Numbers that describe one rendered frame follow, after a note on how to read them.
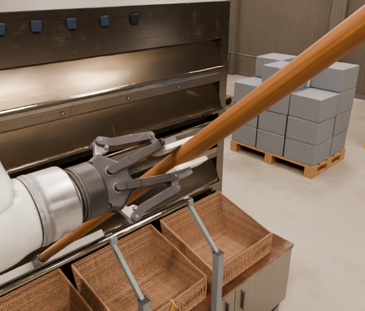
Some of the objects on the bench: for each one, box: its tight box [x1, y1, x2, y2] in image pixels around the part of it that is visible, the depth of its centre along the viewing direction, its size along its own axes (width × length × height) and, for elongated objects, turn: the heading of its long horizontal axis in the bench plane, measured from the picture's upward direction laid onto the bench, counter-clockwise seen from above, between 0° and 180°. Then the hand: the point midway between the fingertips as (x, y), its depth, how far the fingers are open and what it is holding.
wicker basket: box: [71, 224, 207, 311], centre depth 216 cm, size 49×56×28 cm
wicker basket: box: [160, 191, 273, 291], centre depth 255 cm, size 49×56×28 cm
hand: (182, 155), depth 65 cm, fingers closed on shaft, 3 cm apart
